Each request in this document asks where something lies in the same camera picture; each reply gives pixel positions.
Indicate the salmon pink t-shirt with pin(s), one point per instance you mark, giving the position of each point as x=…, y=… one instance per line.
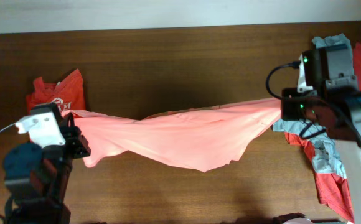
x=201, y=139

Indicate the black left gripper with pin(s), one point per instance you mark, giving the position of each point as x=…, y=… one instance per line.
x=75, y=137

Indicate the red printed t-shirt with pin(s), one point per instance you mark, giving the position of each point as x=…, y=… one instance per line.
x=332, y=189

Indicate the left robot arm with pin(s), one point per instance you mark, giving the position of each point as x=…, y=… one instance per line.
x=37, y=172

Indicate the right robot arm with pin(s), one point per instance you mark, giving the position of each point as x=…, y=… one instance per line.
x=328, y=94

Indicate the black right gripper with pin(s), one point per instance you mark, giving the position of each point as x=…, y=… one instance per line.
x=287, y=111

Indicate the folded red t-shirt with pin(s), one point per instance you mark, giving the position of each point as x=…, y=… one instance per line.
x=67, y=94

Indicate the grey t-shirt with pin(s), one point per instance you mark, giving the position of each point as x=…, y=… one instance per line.
x=326, y=159

